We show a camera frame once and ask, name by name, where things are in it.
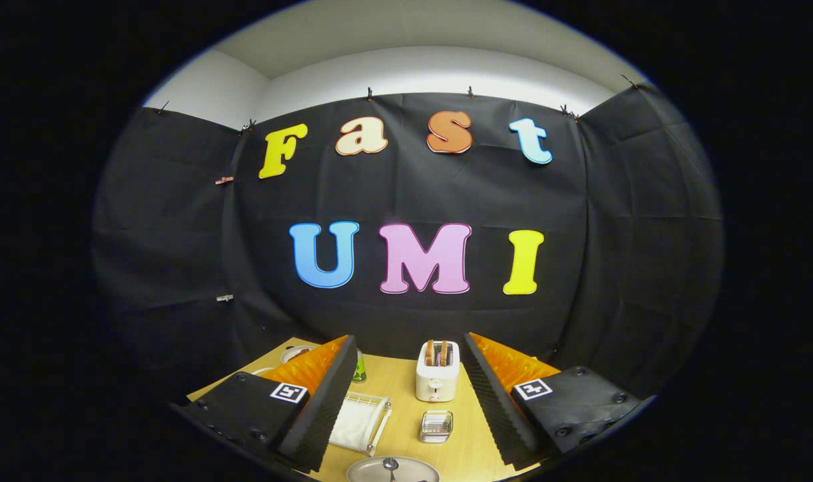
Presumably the white plate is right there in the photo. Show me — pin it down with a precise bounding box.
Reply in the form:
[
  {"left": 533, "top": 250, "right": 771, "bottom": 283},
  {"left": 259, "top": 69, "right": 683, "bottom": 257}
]
[{"left": 346, "top": 456, "right": 442, "bottom": 482}]

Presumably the black backdrop cloth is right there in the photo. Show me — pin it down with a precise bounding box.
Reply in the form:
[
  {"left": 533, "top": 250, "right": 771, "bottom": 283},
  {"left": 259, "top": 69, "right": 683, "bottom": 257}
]
[{"left": 92, "top": 84, "right": 725, "bottom": 402}]

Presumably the white toaster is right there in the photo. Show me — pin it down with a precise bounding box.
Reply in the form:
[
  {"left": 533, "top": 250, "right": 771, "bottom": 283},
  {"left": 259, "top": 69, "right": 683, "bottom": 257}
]
[{"left": 416, "top": 340, "right": 461, "bottom": 403}]

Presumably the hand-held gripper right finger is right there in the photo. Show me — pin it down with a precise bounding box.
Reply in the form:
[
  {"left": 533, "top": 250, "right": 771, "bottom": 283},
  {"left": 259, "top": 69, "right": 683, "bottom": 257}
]
[{"left": 461, "top": 332, "right": 644, "bottom": 471}]

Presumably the row of black clips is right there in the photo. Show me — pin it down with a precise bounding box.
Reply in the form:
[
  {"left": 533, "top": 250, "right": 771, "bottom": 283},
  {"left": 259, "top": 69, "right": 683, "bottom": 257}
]
[{"left": 155, "top": 74, "right": 638, "bottom": 132}]

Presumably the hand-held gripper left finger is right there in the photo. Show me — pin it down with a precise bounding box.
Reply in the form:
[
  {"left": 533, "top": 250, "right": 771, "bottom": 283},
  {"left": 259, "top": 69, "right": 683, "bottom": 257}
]
[{"left": 172, "top": 335, "right": 358, "bottom": 473}]

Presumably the metal wire basket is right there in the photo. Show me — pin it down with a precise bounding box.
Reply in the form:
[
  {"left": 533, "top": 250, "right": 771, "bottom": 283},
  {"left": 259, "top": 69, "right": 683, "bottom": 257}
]
[{"left": 419, "top": 410, "right": 454, "bottom": 445}]

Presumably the white wire dish rack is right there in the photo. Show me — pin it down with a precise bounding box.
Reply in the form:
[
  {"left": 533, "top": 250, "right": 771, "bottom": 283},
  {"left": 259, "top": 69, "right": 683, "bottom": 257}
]
[{"left": 249, "top": 365, "right": 392, "bottom": 458}]

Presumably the small beige plate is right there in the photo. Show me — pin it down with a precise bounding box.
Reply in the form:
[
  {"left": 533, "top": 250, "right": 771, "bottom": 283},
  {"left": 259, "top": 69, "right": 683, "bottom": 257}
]
[{"left": 280, "top": 344, "right": 319, "bottom": 365}]

